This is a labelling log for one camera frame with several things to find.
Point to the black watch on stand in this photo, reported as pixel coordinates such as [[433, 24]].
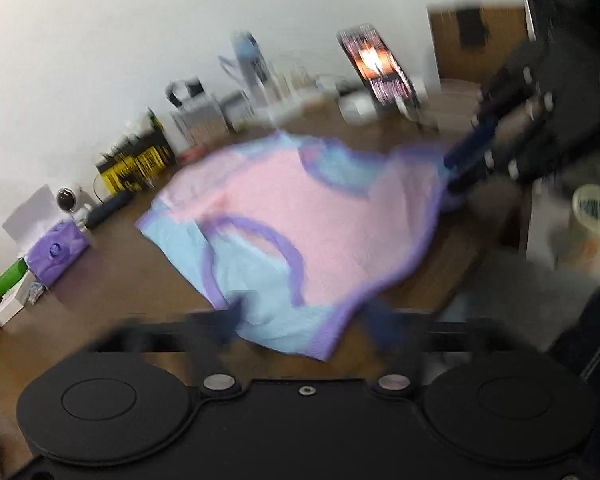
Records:
[[185, 91]]

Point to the black cloth on board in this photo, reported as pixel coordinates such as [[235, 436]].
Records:
[[472, 25]]

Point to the black and yellow carton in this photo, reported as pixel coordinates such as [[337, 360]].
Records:
[[135, 160]]

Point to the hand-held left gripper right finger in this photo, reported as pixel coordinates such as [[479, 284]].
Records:
[[384, 325]]

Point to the clear tape roll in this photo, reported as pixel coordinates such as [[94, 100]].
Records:
[[592, 230]]

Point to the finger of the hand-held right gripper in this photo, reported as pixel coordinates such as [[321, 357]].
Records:
[[530, 80], [472, 152]]

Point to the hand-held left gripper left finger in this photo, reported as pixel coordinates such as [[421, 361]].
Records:
[[230, 319]]

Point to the red packet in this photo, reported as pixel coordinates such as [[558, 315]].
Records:
[[195, 154]]

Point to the clear container of nuts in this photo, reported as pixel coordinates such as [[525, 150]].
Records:
[[200, 122]]

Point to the smartphone with lit screen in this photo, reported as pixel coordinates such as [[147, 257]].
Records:
[[375, 62]]

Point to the small blue white packet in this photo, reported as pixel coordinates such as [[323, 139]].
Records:
[[36, 292]]

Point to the pink and blue mesh shirt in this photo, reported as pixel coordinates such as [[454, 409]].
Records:
[[300, 220]]

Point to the blue water bottle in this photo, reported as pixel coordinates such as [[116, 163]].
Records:
[[247, 57]]

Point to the white security camera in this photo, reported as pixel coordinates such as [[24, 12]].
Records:
[[69, 201]]

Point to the purple tissue pack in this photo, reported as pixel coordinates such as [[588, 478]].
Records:
[[55, 255]]

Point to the white power strip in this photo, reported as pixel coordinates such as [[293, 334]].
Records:
[[305, 92]]

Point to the wooden board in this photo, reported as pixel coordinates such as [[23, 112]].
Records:
[[505, 35]]

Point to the white flat box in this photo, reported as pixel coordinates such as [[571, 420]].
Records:
[[12, 305]]

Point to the person's dark pants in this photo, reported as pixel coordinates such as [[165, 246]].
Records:
[[590, 330]]

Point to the black pouch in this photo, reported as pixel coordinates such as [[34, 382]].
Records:
[[107, 207]]

